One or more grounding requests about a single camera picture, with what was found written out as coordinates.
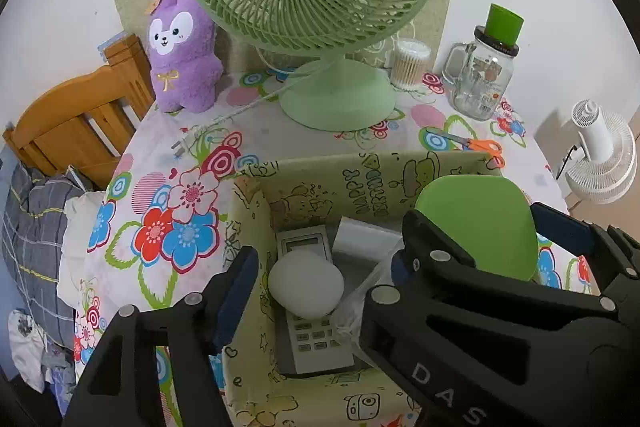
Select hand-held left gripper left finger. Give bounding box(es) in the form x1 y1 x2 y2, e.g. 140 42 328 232
62 247 259 427

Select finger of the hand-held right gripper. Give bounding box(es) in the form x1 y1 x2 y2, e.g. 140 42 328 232
361 209 591 348
531 202 640 308

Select white power adapter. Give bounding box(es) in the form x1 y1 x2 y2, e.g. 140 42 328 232
331 217 403 260

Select clear plastic bag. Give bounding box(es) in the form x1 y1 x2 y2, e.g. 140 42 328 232
330 247 401 358

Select white round puck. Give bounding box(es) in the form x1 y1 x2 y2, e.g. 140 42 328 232
269 252 345 321

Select green round lid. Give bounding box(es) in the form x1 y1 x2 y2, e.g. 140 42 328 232
414 176 541 284

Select white remote control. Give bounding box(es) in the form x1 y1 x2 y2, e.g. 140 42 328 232
276 225 357 376

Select yellow printed storage box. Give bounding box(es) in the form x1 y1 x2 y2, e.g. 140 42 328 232
220 151 541 427

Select beige door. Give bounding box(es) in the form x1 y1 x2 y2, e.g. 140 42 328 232
534 107 601 212

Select orange scissors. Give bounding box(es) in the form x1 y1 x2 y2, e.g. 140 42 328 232
440 132 506 168

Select glass mug jar green lid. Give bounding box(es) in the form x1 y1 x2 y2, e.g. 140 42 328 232
442 3 526 122

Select white pillow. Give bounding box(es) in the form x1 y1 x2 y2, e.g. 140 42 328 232
57 192 108 308

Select green desk fan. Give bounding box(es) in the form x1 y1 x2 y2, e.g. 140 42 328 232
182 0 442 132

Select cotton swab jar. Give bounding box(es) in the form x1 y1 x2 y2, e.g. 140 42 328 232
390 39 432 90

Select grey plaid pillow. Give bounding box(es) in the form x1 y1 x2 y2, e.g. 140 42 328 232
0 159 88 323

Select white garment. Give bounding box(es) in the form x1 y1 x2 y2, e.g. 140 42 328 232
7 309 51 393

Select purple plush toy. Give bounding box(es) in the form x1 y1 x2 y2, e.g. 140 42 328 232
146 0 224 114

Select white pedestal fan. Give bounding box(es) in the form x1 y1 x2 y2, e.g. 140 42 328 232
565 99 640 205

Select black fan cable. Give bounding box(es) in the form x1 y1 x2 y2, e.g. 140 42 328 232
555 142 583 180

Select white fan cord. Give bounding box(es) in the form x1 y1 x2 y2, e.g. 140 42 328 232
171 59 331 158

